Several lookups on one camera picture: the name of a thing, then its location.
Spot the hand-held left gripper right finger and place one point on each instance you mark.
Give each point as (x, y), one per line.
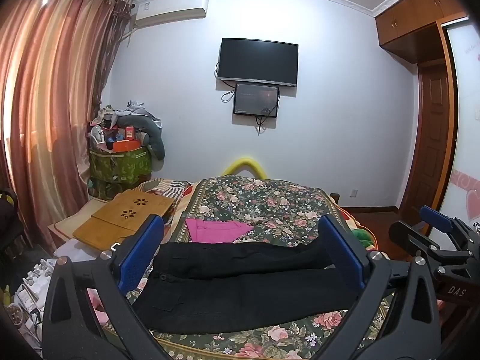
(343, 252)

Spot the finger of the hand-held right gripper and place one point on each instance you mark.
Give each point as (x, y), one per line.
(410, 237)
(437, 220)

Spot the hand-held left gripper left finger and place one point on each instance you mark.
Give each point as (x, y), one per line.
(139, 255)

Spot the black pants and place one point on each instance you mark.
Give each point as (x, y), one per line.
(232, 288)

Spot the colourful plush blanket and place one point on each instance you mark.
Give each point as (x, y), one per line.
(356, 228)

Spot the bamboo lap desk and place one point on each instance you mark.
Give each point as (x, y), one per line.
(120, 213)

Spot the striped colourful cloth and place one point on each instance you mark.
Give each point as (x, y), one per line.
(168, 191)

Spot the pink cloth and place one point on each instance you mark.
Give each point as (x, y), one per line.
(217, 230)

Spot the brown wooden door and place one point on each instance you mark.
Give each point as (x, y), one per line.
(431, 138)

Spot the beige bedside table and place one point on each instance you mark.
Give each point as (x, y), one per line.
(65, 219)

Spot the green patterned storage box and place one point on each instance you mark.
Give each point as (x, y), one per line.
(123, 165)

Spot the floral dark green blanket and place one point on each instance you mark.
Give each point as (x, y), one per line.
(262, 202)

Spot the white heart print wardrobe door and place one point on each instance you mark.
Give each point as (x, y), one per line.
(467, 120)

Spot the orange box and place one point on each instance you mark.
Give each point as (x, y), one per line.
(125, 145)

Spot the heap of white clutter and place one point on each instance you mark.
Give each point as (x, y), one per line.
(33, 292)

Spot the grey plush toy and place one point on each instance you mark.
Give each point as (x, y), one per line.
(155, 135)

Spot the pile of grey clothes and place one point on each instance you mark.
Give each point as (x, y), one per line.
(120, 114)

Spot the pink striped curtain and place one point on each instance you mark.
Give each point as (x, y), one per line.
(48, 101)

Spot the brown wooden overhead cabinet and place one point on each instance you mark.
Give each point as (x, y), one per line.
(412, 26)

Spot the white air conditioner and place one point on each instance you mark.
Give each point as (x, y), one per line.
(170, 7)

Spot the wooden bed post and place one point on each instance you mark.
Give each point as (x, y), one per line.
(334, 198)

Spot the small black wall monitor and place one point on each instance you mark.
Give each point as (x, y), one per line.
(256, 99)

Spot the black wall television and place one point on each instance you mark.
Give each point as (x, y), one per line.
(258, 62)

